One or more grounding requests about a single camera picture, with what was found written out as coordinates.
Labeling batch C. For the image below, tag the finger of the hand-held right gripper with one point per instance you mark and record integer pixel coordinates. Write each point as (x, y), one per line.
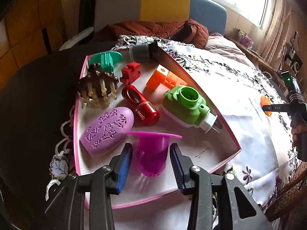
(275, 108)

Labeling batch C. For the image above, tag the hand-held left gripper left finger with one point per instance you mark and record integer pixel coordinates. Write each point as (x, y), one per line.
(123, 170)

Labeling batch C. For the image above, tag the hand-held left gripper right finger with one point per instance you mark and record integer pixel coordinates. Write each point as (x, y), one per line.
(178, 170)

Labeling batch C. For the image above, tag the small orange plastic piece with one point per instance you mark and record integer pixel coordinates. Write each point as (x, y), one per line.
(264, 100)

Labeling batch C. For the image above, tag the magenta flanged cup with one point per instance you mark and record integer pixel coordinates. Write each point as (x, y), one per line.
(153, 153)

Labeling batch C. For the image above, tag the pink cardboard box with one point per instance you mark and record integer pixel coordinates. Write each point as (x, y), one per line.
(206, 148)

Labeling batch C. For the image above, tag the purple patterned egg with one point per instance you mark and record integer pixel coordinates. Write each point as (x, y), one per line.
(105, 129)

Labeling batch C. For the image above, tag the green plug-in device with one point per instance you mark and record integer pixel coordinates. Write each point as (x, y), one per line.
(187, 107)

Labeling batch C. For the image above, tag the brown scalp massager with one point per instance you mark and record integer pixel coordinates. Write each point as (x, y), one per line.
(96, 79)

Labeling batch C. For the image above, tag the orange linked cubes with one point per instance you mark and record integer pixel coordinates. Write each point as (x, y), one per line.
(156, 76)

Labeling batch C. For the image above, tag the red plastic block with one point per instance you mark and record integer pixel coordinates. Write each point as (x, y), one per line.
(128, 73)

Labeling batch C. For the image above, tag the green plastic spool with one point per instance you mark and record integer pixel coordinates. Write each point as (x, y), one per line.
(105, 58)

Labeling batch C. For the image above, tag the grey black cylinder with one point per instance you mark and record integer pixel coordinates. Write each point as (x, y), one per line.
(141, 51)

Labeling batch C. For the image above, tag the person's right hand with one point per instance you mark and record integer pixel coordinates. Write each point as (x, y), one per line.
(297, 134)

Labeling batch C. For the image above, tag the black and white box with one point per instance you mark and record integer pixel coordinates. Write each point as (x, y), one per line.
(293, 55)

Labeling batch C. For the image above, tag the wooden side table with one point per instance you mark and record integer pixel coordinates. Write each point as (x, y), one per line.
(259, 57)

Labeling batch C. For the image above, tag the floral embroidered white tablecloth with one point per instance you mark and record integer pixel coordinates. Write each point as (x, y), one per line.
(227, 81)

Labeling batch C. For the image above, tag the beige curtain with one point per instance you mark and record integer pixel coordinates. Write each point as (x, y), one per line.
(275, 28)

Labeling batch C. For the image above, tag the pale pink duvet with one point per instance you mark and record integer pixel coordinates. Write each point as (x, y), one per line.
(223, 45)

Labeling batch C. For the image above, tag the wicker chair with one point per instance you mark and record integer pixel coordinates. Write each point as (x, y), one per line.
(287, 194)

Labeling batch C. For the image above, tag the brown quilted jacket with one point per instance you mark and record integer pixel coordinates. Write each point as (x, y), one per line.
(148, 28)

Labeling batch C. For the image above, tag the grey yellow blue headboard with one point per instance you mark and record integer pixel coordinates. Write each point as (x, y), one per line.
(165, 4)

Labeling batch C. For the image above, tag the wooden wardrobe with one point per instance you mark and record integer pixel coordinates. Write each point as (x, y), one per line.
(24, 28)

